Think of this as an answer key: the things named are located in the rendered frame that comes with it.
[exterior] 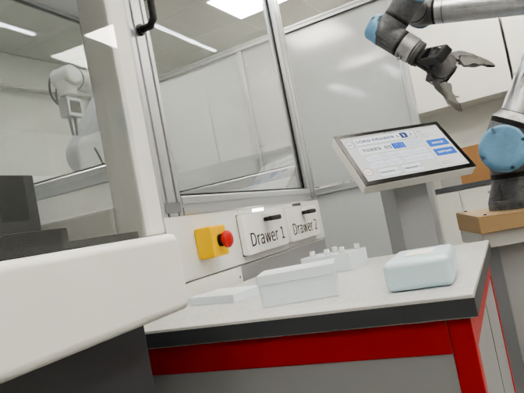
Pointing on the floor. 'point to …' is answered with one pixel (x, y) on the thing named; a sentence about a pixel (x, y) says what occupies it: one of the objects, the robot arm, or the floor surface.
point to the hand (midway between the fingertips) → (479, 88)
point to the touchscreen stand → (408, 217)
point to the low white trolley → (343, 338)
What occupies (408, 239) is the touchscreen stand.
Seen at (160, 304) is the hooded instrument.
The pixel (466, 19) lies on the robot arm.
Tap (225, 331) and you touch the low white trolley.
